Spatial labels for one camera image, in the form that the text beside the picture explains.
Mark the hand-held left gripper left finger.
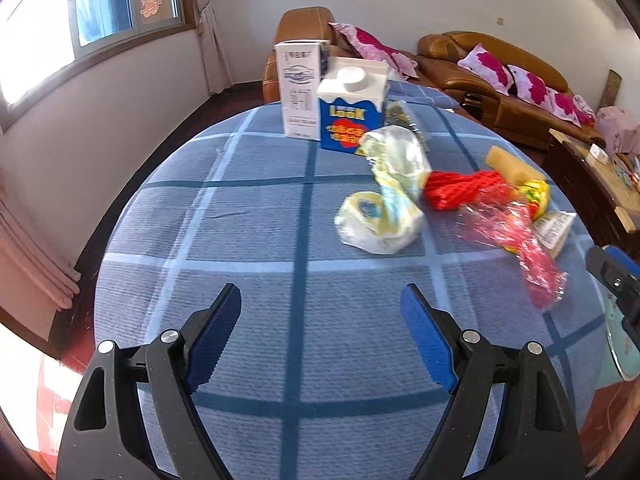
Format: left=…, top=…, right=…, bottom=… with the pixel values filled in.
left=59, top=282, right=243, bottom=480

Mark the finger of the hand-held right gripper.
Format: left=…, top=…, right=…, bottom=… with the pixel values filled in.
left=586, top=245, right=640, bottom=328

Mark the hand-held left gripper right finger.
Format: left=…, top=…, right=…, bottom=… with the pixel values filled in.
left=400, top=283, right=586, bottom=480

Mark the light teal trash bin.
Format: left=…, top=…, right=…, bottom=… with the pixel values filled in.
left=602, top=280, right=640, bottom=386

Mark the yellow plastic bag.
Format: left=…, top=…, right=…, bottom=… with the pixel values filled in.
left=515, top=180, right=551, bottom=221

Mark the yellow sponge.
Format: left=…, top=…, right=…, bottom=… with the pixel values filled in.
left=486, top=146, right=543, bottom=186

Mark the white label packet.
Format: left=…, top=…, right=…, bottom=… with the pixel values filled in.
left=530, top=211, right=577, bottom=256

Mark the pink plastic bag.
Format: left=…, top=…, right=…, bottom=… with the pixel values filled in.
left=459, top=195, right=568, bottom=308

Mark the wooden coffee table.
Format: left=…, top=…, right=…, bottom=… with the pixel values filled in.
left=542, top=128, right=640, bottom=256

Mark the blue plaid tablecloth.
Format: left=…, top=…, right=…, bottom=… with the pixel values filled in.
left=94, top=102, right=616, bottom=480

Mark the clear printed plastic bag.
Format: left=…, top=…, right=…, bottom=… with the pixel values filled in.
left=334, top=126, right=433, bottom=254

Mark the pink cloth cover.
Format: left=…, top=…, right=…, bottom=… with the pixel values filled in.
left=595, top=106, right=640, bottom=156

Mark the pink floral pillow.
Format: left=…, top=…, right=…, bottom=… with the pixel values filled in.
left=572, top=94, right=598, bottom=126
left=506, top=64, right=556, bottom=106
left=328, top=22, right=420, bottom=79
left=547, top=87, right=583, bottom=126
left=457, top=43, right=516, bottom=95

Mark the pink curtain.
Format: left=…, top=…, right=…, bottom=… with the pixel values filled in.
left=185, top=0, right=233, bottom=93
left=0, top=165, right=81, bottom=311

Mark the green snack packet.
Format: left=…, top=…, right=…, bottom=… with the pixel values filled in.
left=382, top=101, right=431, bottom=153

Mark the blue and white carton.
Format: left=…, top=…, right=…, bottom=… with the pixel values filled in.
left=317, top=56, right=393, bottom=152

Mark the folded blue plaid blanket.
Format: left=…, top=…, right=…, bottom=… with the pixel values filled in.
left=387, top=80, right=458, bottom=108

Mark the white milk carton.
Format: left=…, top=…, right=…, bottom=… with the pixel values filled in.
left=274, top=40, right=331, bottom=140

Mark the brown leather chaise sofa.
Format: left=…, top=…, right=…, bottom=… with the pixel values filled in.
left=262, top=6, right=501, bottom=126

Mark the window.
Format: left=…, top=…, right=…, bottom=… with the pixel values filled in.
left=0, top=0, right=198, bottom=126

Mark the wall hanging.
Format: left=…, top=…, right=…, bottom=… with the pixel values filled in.
left=605, top=70, right=622, bottom=111

